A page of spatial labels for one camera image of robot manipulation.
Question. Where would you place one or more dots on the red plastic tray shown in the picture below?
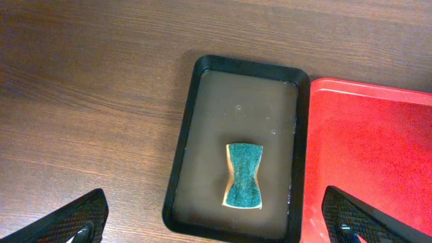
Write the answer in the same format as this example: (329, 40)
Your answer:
(373, 142)

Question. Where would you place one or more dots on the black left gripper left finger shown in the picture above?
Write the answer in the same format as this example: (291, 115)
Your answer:
(82, 220)

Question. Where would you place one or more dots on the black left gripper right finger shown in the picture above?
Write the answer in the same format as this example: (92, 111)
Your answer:
(349, 219)

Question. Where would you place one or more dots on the black rectangular tray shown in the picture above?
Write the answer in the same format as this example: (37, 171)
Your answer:
(240, 108)

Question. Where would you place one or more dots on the green and yellow sponge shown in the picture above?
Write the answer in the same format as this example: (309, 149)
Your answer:
(242, 190)

